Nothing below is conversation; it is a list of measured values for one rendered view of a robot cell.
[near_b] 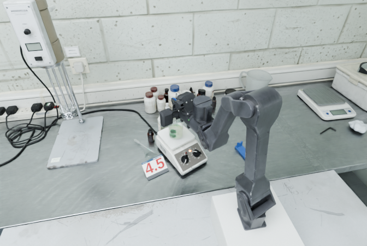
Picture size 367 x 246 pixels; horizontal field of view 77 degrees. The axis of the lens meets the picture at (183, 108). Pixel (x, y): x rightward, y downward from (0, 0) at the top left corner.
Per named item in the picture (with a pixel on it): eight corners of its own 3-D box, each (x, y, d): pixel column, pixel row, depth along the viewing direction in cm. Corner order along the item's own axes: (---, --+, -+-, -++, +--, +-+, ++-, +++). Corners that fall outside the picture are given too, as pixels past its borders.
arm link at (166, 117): (217, 118, 82) (218, 104, 78) (172, 139, 74) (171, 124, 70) (202, 107, 87) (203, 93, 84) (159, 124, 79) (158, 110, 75)
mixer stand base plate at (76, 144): (98, 162, 95) (97, 159, 94) (46, 169, 92) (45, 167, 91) (104, 117, 118) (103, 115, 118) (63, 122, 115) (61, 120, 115)
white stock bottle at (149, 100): (151, 115, 120) (149, 98, 113) (142, 111, 123) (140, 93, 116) (159, 110, 123) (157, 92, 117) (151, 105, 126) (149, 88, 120)
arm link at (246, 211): (274, 208, 61) (280, 195, 57) (249, 226, 58) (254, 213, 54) (256, 189, 66) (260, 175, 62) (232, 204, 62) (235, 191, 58)
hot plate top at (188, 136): (196, 138, 95) (196, 136, 94) (171, 151, 89) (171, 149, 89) (179, 123, 102) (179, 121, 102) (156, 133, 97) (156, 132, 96)
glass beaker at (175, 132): (165, 137, 94) (164, 121, 89) (173, 128, 99) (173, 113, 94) (179, 144, 91) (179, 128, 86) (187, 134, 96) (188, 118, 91)
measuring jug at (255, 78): (231, 95, 134) (235, 73, 125) (241, 87, 142) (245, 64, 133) (262, 107, 125) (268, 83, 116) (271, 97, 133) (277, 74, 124)
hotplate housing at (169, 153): (208, 162, 95) (209, 148, 90) (182, 177, 88) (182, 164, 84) (177, 132, 109) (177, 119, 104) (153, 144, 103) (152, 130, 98)
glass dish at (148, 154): (150, 162, 94) (149, 159, 93) (142, 155, 98) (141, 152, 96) (160, 155, 98) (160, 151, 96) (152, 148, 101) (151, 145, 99)
